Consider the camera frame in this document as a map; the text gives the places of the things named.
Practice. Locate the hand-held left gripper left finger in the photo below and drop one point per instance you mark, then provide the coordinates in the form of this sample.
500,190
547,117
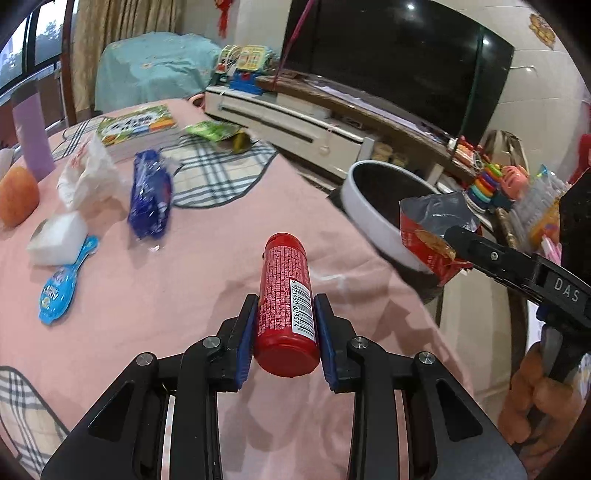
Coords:
244,344

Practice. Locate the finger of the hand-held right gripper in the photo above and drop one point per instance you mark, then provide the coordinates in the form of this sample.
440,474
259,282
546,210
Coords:
494,258

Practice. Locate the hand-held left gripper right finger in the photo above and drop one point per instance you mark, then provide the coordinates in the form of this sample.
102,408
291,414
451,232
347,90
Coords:
325,344

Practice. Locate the red cylindrical can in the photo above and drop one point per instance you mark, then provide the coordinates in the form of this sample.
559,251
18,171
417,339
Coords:
286,295

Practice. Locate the red snack packet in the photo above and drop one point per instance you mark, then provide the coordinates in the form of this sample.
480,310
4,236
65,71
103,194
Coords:
425,244

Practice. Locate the white round waste bin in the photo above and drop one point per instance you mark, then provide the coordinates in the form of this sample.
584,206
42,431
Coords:
369,212

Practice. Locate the blue snack packet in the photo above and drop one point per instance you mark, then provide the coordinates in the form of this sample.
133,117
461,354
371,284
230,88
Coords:
150,194

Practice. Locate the white small box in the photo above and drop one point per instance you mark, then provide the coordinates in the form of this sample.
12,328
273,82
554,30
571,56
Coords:
57,237

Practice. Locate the white plastic bag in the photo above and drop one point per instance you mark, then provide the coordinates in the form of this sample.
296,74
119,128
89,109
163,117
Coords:
87,175

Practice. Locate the person's right hand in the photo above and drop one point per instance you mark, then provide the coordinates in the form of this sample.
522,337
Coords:
545,410

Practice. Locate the pink plastic toy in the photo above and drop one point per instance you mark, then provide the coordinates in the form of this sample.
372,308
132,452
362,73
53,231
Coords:
515,180

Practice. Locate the pink blanket plaid patches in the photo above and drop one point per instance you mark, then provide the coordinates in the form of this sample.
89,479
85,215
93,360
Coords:
184,286

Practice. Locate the red toy telephone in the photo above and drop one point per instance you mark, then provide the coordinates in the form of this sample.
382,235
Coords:
466,152

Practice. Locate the beige handbag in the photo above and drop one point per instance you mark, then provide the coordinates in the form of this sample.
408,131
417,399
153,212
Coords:
505,147

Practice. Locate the red tasselled hanging ornament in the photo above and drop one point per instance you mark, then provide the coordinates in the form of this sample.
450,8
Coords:
585,159

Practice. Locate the stacked yellow jars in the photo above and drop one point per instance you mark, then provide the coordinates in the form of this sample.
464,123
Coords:
390,154

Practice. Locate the green snack packet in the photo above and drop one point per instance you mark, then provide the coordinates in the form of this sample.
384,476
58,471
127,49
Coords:
212,131

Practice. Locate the black flat television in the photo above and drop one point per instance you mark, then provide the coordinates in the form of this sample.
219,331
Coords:
397,60

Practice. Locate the white wooden television cabinet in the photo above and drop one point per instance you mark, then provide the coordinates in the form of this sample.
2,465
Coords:
286,120

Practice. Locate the long white paper sheet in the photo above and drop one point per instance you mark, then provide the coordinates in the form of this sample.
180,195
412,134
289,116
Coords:
332,87

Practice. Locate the green picture book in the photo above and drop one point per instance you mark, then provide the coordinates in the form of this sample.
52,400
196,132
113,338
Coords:
136,127

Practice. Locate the blue plastic toy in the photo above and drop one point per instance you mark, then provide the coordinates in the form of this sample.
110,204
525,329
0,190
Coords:
244,83

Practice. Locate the orange round fruit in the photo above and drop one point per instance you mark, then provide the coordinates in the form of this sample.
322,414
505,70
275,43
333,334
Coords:
17,196

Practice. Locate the colourful toy play set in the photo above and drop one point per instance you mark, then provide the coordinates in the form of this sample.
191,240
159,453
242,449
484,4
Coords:
244,57

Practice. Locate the teal cloth furniture cover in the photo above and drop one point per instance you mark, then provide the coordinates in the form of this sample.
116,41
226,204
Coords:
152,64

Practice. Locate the purple bottle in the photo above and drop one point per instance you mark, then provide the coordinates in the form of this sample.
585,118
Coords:
33,138

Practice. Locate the red hanging knot decoration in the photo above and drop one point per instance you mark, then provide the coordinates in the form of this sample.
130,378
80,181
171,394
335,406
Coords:
225,18

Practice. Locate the beige patterned curtain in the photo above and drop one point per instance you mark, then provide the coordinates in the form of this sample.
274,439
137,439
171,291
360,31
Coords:
124,18

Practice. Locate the wooden framed balcony window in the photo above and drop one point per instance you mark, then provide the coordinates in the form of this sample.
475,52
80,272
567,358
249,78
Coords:
32,41

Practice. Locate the gold red wall sticker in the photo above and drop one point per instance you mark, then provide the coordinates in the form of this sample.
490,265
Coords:
542,27

